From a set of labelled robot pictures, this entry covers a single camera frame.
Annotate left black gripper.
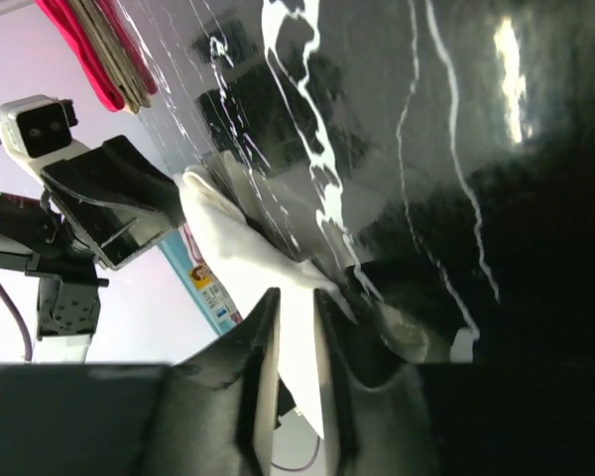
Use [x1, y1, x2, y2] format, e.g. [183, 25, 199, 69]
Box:
[39, 136, 182, 270]

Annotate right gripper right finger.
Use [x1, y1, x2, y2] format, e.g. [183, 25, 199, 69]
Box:
[314, 291, 441, 475]

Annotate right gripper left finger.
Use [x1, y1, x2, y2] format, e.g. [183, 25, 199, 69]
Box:
[141, 289, 281, 475]

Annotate white t shirt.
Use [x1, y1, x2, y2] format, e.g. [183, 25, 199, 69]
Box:
[174, 165, 355, 436]

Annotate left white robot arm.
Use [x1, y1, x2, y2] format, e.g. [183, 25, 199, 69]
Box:
[0, 136, 184, 363]

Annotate teal plastic basket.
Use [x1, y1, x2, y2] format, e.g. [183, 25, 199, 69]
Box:
[159, 224, 243, 335]

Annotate folded red t shirt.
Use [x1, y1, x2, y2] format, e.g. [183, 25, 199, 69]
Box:
[37, 0, 158, 112]

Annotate folded beige t shirt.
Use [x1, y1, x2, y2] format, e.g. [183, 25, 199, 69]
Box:
[68, 1, 153, 115]

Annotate black marble pattern mat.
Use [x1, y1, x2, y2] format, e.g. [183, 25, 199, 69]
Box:
[116, 1, 595, 361]

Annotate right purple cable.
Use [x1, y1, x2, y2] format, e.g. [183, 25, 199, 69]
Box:
[270, 433, 323, 472]

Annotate purple cable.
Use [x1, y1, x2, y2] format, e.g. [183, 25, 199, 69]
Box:
[0, 136, 35, 364]
[270, 433, 323, 472]

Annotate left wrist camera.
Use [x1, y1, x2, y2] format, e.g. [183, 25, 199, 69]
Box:
[0, 94, 89, 182]

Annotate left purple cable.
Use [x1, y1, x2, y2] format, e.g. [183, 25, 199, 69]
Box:
[0, 136, 35, 364]

